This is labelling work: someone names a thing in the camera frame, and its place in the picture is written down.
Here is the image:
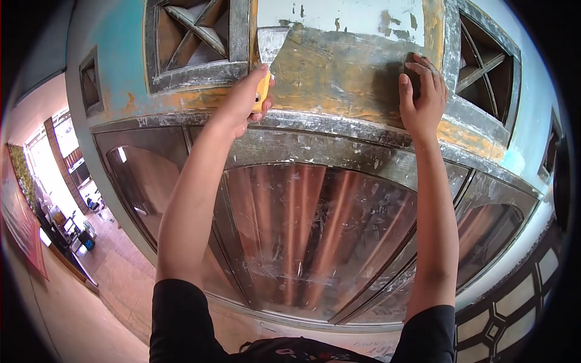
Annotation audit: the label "person's right thumb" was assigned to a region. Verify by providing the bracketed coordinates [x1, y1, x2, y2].
[399, 74, 414, 114]

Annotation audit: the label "person's right index finger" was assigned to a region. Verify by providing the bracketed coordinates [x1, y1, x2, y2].
[405, 61, 432, 100]

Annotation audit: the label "person's right fingers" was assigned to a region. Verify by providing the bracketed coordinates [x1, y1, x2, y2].
[412, 53, 449, 103]

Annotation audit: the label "person's left hand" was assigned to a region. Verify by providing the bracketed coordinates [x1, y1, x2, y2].
[210, 64, 276, 139]

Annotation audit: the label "person's right hand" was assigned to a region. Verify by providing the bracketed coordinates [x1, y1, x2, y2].
[399, 53, 449, 139]

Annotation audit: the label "cluttered counter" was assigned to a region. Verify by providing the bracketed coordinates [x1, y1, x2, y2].
[35, 195, 100, 293]

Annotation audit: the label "small wall vent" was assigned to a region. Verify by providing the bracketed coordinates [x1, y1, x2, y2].
[537, 108, 564, 183]
[79, 44, 105, 119]

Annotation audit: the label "black patterned metal gate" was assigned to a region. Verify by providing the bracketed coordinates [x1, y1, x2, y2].
[454, 220, 566, 363]

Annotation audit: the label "person's body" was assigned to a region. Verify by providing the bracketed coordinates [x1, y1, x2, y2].
[149, 279, 456, 363]

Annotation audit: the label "red banner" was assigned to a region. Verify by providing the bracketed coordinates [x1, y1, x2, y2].
[0, 144, 50, 281]

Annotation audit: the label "yellow handled metal scraper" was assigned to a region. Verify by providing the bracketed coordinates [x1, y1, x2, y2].
[252, 26, 291, 114]

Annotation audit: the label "person's left fingers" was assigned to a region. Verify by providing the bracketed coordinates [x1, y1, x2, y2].
[247, 77, 276, 124]

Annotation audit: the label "person's left thumb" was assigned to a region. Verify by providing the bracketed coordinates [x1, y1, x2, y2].
[243, 64, 270, 91]

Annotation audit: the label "large cross patterned wall vent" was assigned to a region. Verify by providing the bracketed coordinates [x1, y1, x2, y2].
[442, 0, 524, 147]
[143, 0, 251, 94]

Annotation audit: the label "dark sanding block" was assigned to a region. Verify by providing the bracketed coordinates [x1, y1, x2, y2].
[403, 53, 424, 101]

